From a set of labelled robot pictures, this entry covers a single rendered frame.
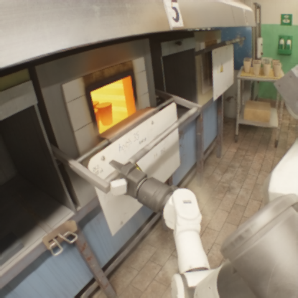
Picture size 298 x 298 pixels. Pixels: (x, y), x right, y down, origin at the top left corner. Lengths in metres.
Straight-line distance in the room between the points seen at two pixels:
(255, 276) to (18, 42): 0.46
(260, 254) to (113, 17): 0.54
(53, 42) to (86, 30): 0.09
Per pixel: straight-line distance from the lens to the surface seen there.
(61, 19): 0.48
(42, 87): 0.78
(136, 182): 0.65
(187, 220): 0.57
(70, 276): 1.30
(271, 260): 0.22
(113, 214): 0.96
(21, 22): 0.44
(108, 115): 1.11
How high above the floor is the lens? 1.51
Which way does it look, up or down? 30 degrees down
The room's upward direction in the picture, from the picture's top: 8 degrees counter-clockwise
